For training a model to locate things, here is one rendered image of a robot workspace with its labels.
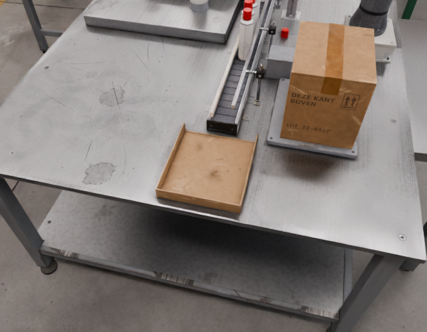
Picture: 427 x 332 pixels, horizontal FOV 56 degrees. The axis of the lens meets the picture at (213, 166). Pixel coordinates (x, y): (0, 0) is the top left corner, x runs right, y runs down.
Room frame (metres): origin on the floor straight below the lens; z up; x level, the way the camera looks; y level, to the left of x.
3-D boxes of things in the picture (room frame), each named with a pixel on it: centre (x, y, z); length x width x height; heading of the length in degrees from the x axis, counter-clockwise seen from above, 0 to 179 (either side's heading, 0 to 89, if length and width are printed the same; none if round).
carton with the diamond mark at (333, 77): (1.08, -0.38, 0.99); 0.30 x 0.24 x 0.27; 167
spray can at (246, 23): (1.39, -0.12, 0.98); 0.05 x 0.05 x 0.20
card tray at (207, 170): (0.84, 0.01, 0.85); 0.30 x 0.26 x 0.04; 166
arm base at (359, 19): (1.55, -0.65, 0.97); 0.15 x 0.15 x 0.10
